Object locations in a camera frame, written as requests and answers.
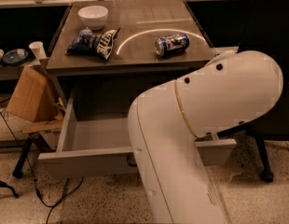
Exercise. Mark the dark round plate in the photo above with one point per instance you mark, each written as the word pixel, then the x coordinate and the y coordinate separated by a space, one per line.
pixel 15 57

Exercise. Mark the grey cabinet with counter top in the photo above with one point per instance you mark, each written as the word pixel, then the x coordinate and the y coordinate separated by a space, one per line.
pixel 140 23

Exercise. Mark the grey open drawer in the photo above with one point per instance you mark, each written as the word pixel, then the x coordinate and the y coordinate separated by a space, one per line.
pixel 108 119

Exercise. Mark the blue soda can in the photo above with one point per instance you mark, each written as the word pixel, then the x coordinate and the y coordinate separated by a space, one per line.
pixel 170 44

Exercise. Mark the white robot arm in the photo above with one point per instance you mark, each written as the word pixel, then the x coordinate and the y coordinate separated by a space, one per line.
pixel 229 90

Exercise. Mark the blue chip bag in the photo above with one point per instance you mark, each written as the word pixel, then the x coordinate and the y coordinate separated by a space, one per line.
pixel 88 43

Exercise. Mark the black office chair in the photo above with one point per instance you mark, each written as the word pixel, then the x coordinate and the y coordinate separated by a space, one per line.
pixel 267 30

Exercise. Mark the white bowl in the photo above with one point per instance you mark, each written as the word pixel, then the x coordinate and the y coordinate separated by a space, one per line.
pixel 94 17

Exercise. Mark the black tripod leg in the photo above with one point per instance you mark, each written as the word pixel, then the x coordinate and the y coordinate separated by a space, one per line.
pixel 32 138

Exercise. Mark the brown cardboard box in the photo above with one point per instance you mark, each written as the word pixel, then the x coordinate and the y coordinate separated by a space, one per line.
pixel 35 100

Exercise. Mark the dark drawer handle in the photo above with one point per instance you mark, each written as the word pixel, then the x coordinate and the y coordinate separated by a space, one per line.
pixel 131 161

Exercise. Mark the white paper cup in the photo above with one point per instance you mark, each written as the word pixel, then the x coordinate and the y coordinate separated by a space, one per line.
pixel 37 49

